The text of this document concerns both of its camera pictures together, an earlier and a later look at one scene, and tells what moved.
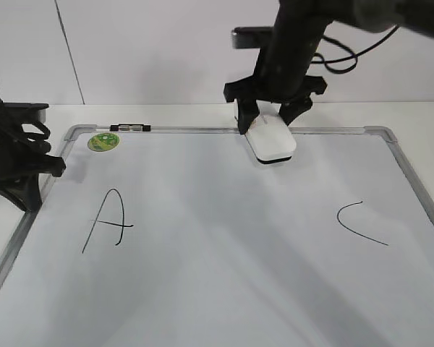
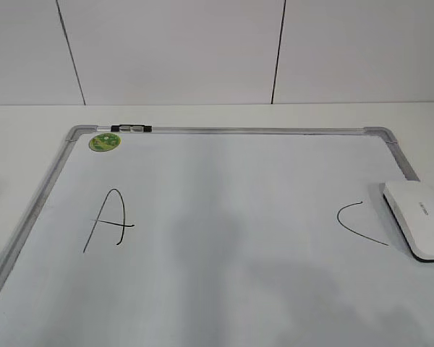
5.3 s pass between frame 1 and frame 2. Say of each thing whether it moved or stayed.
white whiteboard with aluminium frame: stayed
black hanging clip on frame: stayed
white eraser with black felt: moved
